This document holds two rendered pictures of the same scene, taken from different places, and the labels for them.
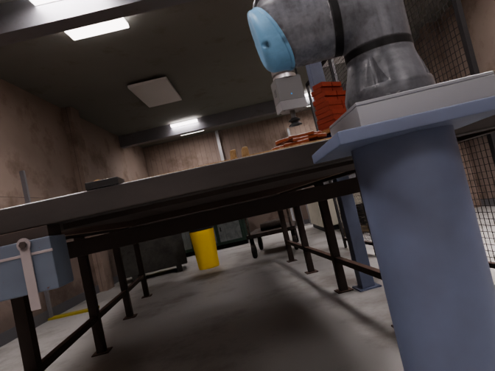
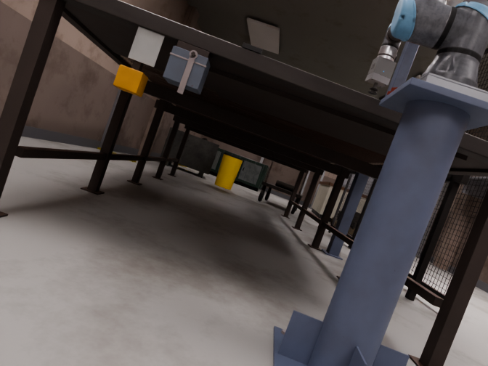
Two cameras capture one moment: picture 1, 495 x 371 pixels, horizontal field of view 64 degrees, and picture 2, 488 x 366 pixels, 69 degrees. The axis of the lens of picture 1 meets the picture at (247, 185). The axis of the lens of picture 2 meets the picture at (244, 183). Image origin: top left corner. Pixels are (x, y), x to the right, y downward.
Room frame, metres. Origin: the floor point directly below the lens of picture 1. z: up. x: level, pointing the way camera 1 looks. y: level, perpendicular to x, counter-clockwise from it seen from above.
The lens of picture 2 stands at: (-0.37, 0.11, 0.51)
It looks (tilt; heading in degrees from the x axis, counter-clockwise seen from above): 3 degrees down; 3
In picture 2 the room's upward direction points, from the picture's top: 20 degrees clockwise
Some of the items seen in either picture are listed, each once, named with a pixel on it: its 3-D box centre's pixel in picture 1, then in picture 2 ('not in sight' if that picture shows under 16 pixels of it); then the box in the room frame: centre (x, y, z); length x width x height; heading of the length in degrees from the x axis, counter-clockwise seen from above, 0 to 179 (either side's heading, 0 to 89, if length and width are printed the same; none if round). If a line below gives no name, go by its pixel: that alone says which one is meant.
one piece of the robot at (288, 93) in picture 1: (288, 94); (380, 71); (1.27, -0.19, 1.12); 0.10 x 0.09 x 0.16; 11
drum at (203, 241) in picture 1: (205, 247); (228, 171); (6.34, 0.88, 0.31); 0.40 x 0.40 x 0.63
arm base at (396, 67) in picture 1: (384, 75); (452, 72); (0.69, -0.28, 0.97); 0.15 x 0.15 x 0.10
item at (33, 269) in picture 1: (32, 268); (186, 71); (0.93, 0.53, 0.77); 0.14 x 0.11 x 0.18; 96
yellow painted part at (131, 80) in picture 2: not in sight; (138, 61); (0.91, 0.71, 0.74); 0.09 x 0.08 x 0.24; 96
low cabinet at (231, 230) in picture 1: (211, 232); (234, 168); (9.81, 1.14, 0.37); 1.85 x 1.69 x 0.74; 89
